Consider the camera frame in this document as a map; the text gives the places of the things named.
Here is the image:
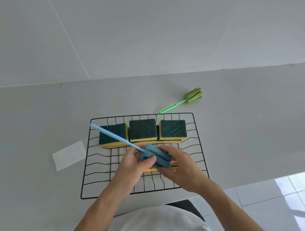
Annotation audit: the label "person's right forearm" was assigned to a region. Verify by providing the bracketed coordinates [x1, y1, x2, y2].
[195, 180, 264, 231]

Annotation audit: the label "person's left hand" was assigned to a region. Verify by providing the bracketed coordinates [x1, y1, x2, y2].
[108, 145, 158, 195]

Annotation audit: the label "person's dark trousers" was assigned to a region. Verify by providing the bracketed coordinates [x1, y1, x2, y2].
[166, 199, 206, 223]

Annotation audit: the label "white paper sheet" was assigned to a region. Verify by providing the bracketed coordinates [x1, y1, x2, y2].
[52, 141, 86, 172]

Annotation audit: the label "person's right hand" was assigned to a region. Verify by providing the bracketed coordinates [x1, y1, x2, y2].
[156, 145, 214, 195]

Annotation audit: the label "green sponge bottle brush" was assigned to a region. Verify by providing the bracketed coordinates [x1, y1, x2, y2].
[156, 87, 204, 116]

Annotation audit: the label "blue sponge bottle brush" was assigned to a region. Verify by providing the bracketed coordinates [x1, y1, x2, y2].
[89, 123, 173, 170]

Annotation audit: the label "black wire basket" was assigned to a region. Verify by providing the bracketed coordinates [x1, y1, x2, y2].
[80, 113, 210, 200]

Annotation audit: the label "person's white shirt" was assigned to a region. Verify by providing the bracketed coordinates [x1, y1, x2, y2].
[114, 205, 216, 231]

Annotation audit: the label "person's left forearm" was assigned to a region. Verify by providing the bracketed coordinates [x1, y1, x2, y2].
[74, 184, 133, 231]

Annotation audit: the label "orange sponge bottle brush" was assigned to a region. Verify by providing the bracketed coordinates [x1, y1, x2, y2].
[144, 162, 179, 173]

